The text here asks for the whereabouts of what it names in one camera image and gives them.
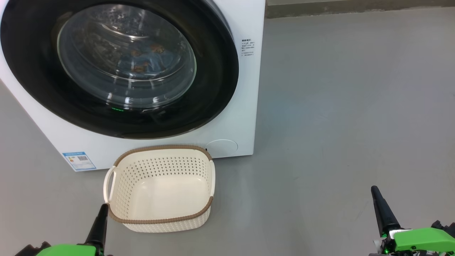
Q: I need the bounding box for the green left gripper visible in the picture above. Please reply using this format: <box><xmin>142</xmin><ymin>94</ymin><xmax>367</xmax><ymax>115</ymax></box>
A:
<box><xmin>36</xmin><ymin>203</ymin><xmax>109</xmax><ymax>256</ymax></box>

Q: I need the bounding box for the cream perforated laundry basket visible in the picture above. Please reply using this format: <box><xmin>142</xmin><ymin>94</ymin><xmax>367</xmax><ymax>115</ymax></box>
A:
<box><xmin>103</xmin><ymin>144</ymin><xmax>216</xmax><ymax>233</ymax></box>

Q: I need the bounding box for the blue energy label sticker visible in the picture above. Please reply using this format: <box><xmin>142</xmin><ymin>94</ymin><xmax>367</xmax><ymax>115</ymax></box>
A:
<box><xmin>63</xmin><ymin>152</ymin><xmax>97</xmax><ymax>171</ymax></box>

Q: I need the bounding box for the white front-load washing machine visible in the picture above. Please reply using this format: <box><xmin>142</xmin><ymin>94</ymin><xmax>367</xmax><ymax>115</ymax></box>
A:
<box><xmin>0</xmin><ymin>0</ymin><xmax>266</xmax><ymax>172</ymax></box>

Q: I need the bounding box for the steel washer drum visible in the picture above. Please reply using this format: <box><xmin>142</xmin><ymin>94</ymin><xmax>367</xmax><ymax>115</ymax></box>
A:
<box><xmin>64</xmin><ymin>4</ymin><xmax>192</xmax><ymax>89</ymax></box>

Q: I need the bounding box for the black round glass washer door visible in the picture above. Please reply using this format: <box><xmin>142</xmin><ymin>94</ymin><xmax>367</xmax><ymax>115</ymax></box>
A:
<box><xmin>0</xmin><ymin>0</ymin><xmax>239</xmax><ymax>139</ymax></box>

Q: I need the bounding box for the round white filter cover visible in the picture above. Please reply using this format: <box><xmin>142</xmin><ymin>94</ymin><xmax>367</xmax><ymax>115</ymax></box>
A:
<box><xmin>206</xmin><ymin>139</ymin><xmax>239</xmax><ymax>158</ymax></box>

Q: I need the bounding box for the blue orange print garment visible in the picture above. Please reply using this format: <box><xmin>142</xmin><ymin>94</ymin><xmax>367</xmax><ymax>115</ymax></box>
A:
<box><xmin>114</xmin><ymin>43</ymin><xmax>178</xmax><ymax>77</ymax></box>

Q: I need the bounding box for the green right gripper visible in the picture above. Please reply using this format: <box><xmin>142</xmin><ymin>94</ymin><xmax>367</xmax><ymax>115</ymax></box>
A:
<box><xmin>371</xmin><ymin>186</ymin><xmax>455</xmax><ymax>256</ymax></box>

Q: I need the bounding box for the small printed text sticker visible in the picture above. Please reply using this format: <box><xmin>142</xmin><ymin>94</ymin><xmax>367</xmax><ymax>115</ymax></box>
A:
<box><xmin>241</xmin><ymin>38</ymin><xmax>256</xmax><ymax>57</ymax></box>

